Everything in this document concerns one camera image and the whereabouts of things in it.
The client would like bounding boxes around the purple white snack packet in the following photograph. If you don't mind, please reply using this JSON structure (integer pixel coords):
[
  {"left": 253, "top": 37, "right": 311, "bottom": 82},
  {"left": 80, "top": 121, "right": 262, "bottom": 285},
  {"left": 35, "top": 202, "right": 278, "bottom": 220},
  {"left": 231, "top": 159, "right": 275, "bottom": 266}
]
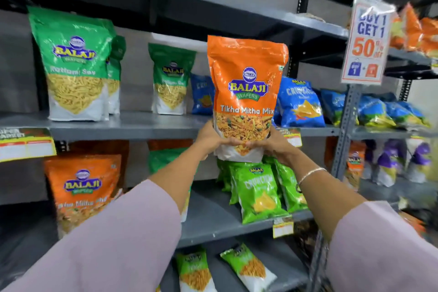
[
  {"left": 405, "top": 138, "right": 433, "bottom": 184},
  {"left": 374, "top": 139, "right": 408, "bottom": 188}
]

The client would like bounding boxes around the person's right hand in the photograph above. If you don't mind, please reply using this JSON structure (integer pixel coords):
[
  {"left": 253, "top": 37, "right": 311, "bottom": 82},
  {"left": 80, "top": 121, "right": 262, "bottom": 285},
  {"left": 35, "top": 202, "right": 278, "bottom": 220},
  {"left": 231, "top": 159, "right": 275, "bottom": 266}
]
[{"left": 245, "top": 124, "right": 302, "bottom": 167}]

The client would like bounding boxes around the small yellow price tag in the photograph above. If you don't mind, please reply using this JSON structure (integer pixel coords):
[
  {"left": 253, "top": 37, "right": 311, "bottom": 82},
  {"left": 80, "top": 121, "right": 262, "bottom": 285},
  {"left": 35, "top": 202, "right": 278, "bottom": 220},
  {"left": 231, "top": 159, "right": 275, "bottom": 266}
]
[
  {"left": 272, "top": 216, "right": 294, "bottom": 238},
  {"left": 276, "top": 128, "right": 303, "bottom": 148}
]

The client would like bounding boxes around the orange snack mix pouch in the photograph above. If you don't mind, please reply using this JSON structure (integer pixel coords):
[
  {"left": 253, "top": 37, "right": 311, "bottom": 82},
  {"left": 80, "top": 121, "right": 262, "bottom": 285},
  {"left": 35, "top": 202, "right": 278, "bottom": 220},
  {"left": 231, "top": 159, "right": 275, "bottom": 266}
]
[
  {"left": 343, "top": 141, "right": 367, "bottom": 192},
  {"left": 44, "top": 154, "right": 123, "bottom": 239},
  {"left": 68, "top": 140, "right": 130, "bottom": 190},
  {"left": 207, "top": 35, "right": 289, "bottom": 163}
]

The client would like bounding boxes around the hanging white offer sign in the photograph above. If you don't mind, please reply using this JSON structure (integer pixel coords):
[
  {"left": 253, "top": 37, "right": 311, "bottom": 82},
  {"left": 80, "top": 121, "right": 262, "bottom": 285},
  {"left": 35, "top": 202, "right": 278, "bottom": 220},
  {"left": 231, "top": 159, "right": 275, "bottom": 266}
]
[{"left": 341, "top": 0, "right": 397, "bottom": 86}]

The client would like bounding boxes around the small green white sev packet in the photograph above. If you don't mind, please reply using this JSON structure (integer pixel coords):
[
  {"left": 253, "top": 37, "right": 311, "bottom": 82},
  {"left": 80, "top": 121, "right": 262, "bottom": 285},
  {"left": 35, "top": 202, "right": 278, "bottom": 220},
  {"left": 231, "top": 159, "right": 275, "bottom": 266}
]
[
  {"left": 175, "top": 249, "right": 218, "bottom": 292},
  {"left": 220, "top": 243, "right": 278, "bottom": 292}
]

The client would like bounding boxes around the grey slotted metal shelving unit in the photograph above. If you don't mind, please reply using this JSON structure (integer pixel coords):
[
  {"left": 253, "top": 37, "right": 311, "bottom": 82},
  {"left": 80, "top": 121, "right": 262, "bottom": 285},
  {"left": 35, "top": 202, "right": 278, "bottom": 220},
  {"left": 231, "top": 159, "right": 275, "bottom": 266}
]
[{"left": 298, "top": 0, "right": 438, "bottom": 292}]

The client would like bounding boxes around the wide yellow red shelf label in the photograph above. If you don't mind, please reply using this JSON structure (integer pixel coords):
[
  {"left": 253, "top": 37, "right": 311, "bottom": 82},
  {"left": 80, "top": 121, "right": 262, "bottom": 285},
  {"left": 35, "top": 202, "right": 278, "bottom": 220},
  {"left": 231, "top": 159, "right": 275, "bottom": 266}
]
[{"left": 0, "top": 127, "right": 57, "bottom": 163}]

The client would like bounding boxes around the person's left hand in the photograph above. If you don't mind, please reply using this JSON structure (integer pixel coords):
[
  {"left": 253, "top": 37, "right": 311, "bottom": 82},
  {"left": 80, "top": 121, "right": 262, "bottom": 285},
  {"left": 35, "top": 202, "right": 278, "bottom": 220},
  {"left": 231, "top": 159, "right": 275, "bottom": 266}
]
[{"left": 194, "top": 120, "right": 242, "bottom": 161}]

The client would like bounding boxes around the silver bracelet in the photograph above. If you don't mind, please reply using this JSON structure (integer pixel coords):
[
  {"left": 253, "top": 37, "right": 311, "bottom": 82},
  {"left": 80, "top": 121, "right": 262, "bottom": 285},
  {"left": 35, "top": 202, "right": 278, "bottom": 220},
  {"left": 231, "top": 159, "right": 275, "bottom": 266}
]
[{"left": 297, "top": 167, "right": 328, "bottom": 188}]

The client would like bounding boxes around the small orange snack packet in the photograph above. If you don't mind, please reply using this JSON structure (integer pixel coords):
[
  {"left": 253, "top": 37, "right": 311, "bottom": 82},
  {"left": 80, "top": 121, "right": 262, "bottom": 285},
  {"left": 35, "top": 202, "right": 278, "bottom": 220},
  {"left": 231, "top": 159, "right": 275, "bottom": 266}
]
[{"left": 398, "top": 211, "right": 429, "bottom": 238}]

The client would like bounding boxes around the light green chips packet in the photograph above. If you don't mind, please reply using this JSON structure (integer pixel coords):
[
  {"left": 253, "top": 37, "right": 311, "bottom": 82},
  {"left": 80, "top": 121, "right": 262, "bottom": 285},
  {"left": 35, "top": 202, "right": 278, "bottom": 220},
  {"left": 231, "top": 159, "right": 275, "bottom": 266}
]
[
  {"left": 274, "top": 158, "right": 309, "bottom": 214},
  {"left": 216, "top": 159, "right": 234, "bottom": 194},
  {"left": 228, "top": 162, "right": 290, "bottom": 225}
]

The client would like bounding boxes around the large green sev pouch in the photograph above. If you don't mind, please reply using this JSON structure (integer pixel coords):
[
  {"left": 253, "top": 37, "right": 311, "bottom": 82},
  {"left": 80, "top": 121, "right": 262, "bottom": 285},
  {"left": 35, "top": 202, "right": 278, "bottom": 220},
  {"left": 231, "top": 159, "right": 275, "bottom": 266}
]
[
  {"left": 148, "top": 147, "right": 192, "bottom": 223},
  {"left": 148, "top": 43, "right": 197, "bottom": 116},
  {"left": 106, "top": 35, "right": 127, "bottom": 115},
  {"left": 28, "top": 6, "right": 116, "bottom": 122}
]

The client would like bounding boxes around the blue chips packet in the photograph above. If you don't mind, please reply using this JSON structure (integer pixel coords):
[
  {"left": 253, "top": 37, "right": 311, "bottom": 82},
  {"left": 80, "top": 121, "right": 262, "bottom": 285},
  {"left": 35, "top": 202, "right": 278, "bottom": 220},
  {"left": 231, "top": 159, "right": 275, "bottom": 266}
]
[
  {"left": 357, "top": 95, "right": 397, "bottom": 128},
  {"left": 321, "top": 89, "right": 360, "bottom": 127},
  {"left": 190, "top": 73, "right": 216, "bottom": 116},
  {"left": 385, "top": 100, "right": 432, "bottom": 130},
  {"left": 274, "top": 76, "right": 326, "bottom": 128}
]

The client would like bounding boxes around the orange chips packet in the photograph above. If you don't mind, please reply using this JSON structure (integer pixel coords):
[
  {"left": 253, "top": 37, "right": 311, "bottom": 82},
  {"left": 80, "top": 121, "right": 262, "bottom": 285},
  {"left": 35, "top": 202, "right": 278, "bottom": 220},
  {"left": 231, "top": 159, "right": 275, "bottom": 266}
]
[
  {"left": 401, "top": 3, "right": 423, "bottom": 52},
  {"left": 390, "top": 15, "right": 406, "bottom": 50},
  {"left": 419, "top": 17, "right": 438, "bottom": 60}
]

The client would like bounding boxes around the person's left forearm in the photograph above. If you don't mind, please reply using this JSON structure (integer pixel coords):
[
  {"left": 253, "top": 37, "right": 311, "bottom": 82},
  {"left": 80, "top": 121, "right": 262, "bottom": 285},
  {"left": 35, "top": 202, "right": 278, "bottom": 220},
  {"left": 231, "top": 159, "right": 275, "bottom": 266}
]
[{"left": 0, "top": 141, "right": 210, "bottom": 292}]

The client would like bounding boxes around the person's right forearm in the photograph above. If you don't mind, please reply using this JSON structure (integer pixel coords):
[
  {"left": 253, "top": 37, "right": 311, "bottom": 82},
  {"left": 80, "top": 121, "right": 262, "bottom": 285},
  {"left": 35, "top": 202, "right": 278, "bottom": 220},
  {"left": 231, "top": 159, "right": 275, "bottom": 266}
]
[{"left": 287, "top": 156, "right": 438, "bottom": 292}]

